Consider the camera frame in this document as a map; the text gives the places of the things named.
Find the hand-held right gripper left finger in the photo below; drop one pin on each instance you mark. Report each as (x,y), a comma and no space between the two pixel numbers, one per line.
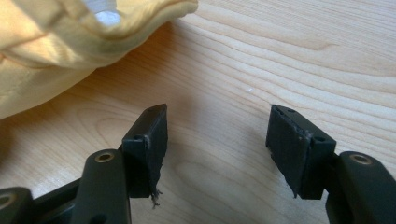
(146,155)

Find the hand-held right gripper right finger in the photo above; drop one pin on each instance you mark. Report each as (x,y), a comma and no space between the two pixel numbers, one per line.
(299,155)

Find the yellow cloth garment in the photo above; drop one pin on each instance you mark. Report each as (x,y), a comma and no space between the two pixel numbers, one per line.
(62,40)

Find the white garment label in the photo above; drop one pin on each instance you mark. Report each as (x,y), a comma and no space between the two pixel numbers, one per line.
(104,11)

